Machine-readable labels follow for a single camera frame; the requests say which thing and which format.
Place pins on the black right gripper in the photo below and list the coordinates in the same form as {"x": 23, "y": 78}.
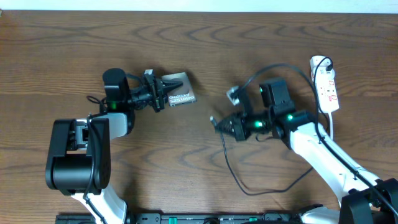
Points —
{"x": 238, "y": 129}

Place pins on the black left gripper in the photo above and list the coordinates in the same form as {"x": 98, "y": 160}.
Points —
{"x": 158, "y": 94}

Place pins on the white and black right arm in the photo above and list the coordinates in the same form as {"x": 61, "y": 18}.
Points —
{"x": 362, "y": 195}

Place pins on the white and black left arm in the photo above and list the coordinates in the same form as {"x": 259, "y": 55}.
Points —
{"x": 79, "y": 157}

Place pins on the white USB charger adapter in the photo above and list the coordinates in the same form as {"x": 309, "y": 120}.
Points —
{"x": 320, "y": 72}

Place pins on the white power strip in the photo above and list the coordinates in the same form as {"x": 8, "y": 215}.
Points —
{"x": 326, "y": 89}

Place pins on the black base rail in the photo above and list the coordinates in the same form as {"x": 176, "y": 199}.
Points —
{"x": 186, "y": 218}

